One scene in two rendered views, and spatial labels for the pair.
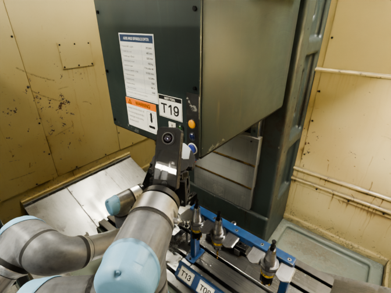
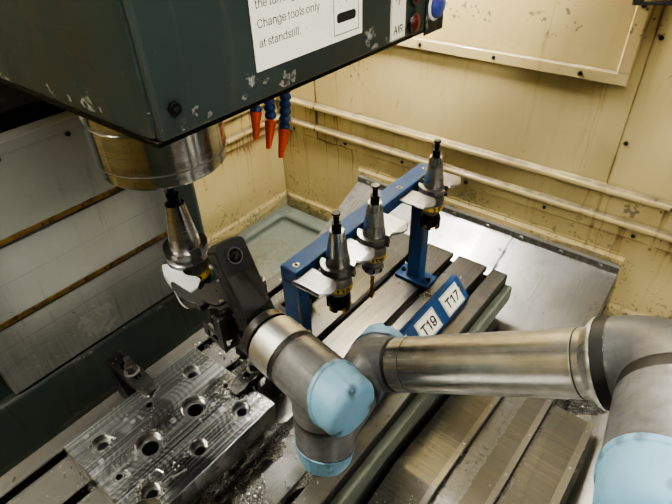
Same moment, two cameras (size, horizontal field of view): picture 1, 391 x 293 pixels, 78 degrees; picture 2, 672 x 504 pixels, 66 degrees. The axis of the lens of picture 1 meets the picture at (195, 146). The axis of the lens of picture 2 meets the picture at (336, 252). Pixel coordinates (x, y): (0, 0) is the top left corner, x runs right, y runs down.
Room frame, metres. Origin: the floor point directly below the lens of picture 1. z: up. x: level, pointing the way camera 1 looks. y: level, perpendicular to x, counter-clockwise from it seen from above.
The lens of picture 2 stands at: (0.77, 0.70, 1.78)
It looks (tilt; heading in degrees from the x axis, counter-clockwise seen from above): 37 degrees down; 271
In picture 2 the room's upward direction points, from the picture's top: 2 degrees counter-clockwise
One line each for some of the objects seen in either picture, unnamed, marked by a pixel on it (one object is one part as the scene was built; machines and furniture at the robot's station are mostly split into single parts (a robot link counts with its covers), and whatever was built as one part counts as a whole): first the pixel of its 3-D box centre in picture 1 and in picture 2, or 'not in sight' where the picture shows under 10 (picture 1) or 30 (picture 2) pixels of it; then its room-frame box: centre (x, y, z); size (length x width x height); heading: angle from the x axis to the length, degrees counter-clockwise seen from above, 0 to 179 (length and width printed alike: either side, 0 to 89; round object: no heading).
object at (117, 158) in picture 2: not in sight; (153, 116); (0.99, 0.11, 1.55); 0.16 x 0.16 x 0.12
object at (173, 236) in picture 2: not in sight; (179, 223); (0.99, 0.11, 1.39); 0.04 x 0.04 x 0.07
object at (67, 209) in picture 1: (112, 206); not in sight; (1.41, 0.63, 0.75); 0.89 x 0.67 x 0.26; 141
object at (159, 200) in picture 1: (156, 214); not in sight; (0.30, 0.06, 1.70); 0.08 x 0.05 x 0.08; 81
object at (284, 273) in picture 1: (284, 272); (445, 179); (0.54, -0.31, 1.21); 0.07 x 0.05 x 0.01; 141
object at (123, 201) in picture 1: (120, 202); (322, 385); (0.80, 0.32, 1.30); 0.11 x 0.08 x 0.09; 133
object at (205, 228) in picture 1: (206, 227); (356, 252); (0.74, -0.05, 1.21); 0.07 x 0.05 x 0.01; 141
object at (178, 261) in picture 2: not in sight; (186, 250); (0.99, 0.11, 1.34); 0.06 x 0.06 x 0.03
